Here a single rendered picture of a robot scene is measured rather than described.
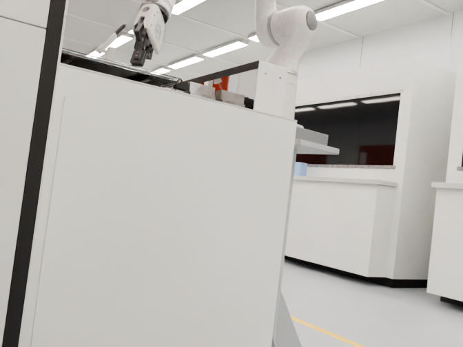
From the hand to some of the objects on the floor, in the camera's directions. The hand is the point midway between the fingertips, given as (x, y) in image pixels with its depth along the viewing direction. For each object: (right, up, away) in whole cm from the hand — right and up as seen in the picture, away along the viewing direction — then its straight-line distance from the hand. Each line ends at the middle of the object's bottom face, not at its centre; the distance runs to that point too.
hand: (138, 58), depth 127 cm
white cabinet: (-21, -93, +16) cm, 96 cm away
